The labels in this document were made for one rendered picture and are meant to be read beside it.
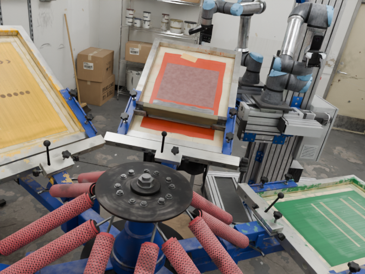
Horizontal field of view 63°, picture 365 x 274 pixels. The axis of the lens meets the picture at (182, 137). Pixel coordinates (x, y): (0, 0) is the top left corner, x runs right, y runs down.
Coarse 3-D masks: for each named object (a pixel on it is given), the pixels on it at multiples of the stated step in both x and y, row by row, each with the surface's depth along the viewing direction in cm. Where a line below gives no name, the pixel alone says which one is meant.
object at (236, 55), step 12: (156, 48) 193; (180, 48) 198; (192, 48) 196; (204, 48) 195; (216, 48) 195; (240, 60) 190; (144, 72) 181; (144, 84) 177; (132, 120) 164; (132, 132) 158; (180, 144) 155; (192, 144) 155; (204, 144) 156
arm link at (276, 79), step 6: (270, 72) 199; (276, 72) 194; (282, 72) 193; (270, 78) 198; (276, 78) 195; (282, 78) 194; (288, 78) 193; (270, 84) 199; (276, 84) 197; (282, 84) 196
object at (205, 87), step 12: (204, 60) 194; (192, 72) 188; (204, 72) 188; (216, 72) 188; (192, 84) 182; (204, 84) 183; (216, 84) 183; (192, 96) 177; (204, 96) 178; (216, 96) 178; (204, 108) 173; (216, 108) 173; (180, 132) 163; (192, 132) 164; (204, 132) 164
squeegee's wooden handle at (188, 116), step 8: (144, 104) 159; (152, 104) 159; (152, 112) 162; (160, 112) 160; (168, 112) 159; (176, 112) 158; (184, 112) 158; (192, 112) 158; (184, 120) 162; (192, 120) 161; (200, 120) 159; (208, 120) 158; (216, 120) 156
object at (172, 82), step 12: (168, 60) 192; (180, 60) 193; (168, 72) 187; (180, 72) 187; (156, 84) 181; (168, 84) 181; (180, 84) 182; (156, 96) 176; (168, 96) 176; (180, 96) 177; (144, 120) 166; (156, 120) 167
